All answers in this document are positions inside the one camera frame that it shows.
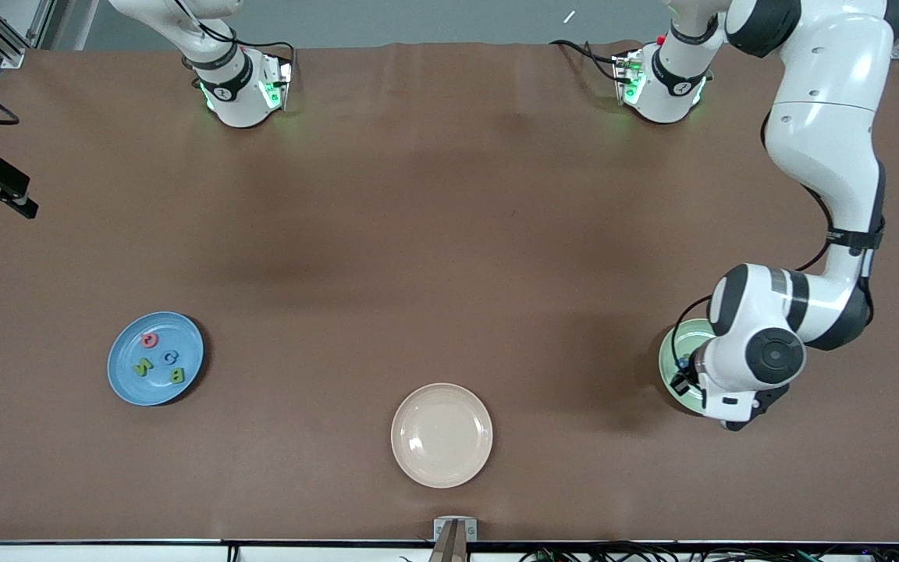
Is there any green plate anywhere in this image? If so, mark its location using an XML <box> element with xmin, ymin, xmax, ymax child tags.
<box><xmin>659</xmin><ymin>318</ymin><xmax>720</xmax><ymax>414</ymax></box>

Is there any blue plate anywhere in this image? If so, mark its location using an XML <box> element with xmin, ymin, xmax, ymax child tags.
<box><xmin>107</xmin><ymin>311</ymin><xmax>205</xmax><ymax>407</ymax></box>

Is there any beige plate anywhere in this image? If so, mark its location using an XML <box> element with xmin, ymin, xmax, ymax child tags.
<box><xmin>391</xmin><ymin>382</ymin><xmax>493</xmax><ymax>489</ymax></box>

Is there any metal base connector box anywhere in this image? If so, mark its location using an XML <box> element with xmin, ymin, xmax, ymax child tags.
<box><xmin>612</xmin><ymin>51</ymin><xmax>647</xmax><ymax>106</ymax></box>
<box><xmin>261</xmin><ymin>56</ymin><xmax>296</xmax><ymax>112</ymax></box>

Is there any brown table cover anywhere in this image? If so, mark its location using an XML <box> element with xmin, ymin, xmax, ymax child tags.
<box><xmin>0</xmin><ymin>41</ymin><xmax>899</xmax><ymax>543</ymax></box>

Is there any white table edge profile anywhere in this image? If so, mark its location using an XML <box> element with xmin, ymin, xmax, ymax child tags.
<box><xmin>0</xmin><ymin>540</ymin><xmax>899</xmax><ymax>562</ymax></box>

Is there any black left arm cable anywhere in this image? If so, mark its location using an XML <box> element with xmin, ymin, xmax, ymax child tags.
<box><xmin>670</xmin><ymin>109</ymin><xmax>884</xmax><ymax>372</ymax></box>

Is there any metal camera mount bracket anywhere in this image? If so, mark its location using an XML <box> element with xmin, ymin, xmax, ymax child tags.
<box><xmin>428</xmin><ymin>517</ymin><xmax>478</xmax><ymax>562</ymax></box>

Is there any black base cable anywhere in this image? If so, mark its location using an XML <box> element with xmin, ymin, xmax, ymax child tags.
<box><xmin>549</xmin><ymin>39</ymin><xmax>622</xmax><ymax>83</ymax></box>

